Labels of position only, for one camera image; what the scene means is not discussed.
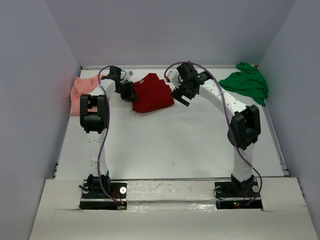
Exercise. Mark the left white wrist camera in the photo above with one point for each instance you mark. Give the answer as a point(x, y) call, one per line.
point(126, 76)

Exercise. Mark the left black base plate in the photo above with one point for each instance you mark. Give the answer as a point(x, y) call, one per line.
point(98, 200)

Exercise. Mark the red t shirt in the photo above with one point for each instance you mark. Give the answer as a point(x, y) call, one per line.
point(152, 94)

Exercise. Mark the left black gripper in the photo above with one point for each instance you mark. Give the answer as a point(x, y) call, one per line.
point(129, 92)

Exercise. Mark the pink t shirt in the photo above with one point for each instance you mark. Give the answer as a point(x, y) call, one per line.
point(81, 86)

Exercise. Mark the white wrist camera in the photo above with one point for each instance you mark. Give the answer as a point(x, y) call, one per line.
point(126, 76)
point(172, 76)

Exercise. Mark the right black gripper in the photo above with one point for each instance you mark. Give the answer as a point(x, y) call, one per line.
point(180, 95)

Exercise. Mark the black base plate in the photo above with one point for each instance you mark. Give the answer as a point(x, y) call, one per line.
point(98, 200)
point(228, 199)

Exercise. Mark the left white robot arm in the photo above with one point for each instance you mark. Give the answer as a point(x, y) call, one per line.
point(94, 118)

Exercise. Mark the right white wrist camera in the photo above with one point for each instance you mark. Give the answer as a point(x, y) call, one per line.
point(172, 76)

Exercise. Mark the green t shirt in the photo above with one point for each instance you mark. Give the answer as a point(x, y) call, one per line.
point(247, 81)

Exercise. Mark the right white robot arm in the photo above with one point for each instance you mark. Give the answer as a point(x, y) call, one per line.
point(243, 123)

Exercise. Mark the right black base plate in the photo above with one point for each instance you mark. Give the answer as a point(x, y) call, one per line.
point(228, 199)

